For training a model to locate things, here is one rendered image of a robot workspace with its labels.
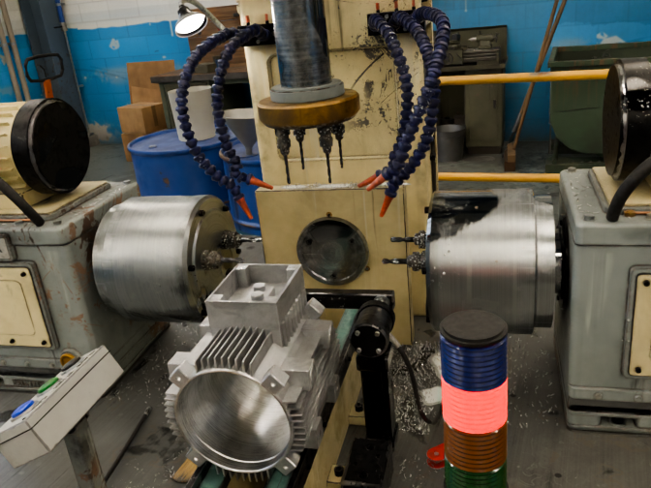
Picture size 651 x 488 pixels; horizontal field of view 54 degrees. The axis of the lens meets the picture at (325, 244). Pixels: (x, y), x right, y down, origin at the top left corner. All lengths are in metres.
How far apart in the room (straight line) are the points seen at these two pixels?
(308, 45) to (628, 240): 0.58
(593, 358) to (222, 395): 0.57
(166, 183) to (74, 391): 2.33
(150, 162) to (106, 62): 4.95
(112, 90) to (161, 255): 6.94
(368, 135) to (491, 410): 0.83
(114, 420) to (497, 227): 0.78
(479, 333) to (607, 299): 0.49
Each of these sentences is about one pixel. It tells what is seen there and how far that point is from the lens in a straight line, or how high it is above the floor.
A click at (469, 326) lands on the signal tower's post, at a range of 0.59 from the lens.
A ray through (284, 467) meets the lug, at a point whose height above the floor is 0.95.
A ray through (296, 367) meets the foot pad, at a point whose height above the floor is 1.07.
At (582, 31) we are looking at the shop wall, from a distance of 6.12.
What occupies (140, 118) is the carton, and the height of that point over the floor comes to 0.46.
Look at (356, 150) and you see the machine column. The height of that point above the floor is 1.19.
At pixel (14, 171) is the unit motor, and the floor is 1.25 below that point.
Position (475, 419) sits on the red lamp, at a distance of 0.62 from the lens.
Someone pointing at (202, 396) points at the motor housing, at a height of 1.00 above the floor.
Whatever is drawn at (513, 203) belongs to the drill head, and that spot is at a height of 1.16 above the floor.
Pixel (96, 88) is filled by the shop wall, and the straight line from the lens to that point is 8.23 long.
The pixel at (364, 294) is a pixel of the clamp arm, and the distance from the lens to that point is 1.08.
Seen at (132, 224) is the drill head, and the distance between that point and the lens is 1.24.
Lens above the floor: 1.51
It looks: 22 degrees down
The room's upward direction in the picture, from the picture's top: 6 degrees counter-clockwise
